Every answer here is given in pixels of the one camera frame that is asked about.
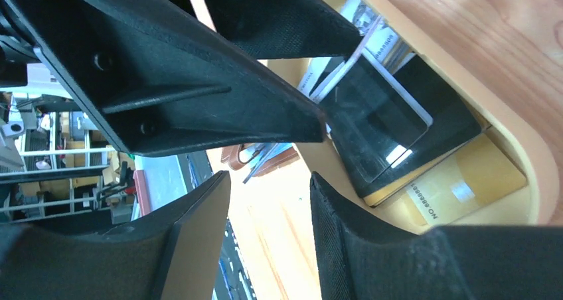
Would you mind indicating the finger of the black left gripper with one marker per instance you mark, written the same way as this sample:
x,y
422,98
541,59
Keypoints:
x,y
158,82
275,29

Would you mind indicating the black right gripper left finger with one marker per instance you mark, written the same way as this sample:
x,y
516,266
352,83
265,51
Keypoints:
x,y
170,253

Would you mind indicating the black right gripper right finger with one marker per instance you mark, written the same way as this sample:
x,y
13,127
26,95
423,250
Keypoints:
x,y
360,256

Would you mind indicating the black card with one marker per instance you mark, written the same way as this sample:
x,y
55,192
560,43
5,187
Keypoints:
x,y
453,124
373,119

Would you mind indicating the brown leather card holder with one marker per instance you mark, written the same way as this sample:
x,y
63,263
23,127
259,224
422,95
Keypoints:
x,y
261,158

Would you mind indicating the gold card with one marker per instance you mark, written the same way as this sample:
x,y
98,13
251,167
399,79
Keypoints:
x,y
448,188

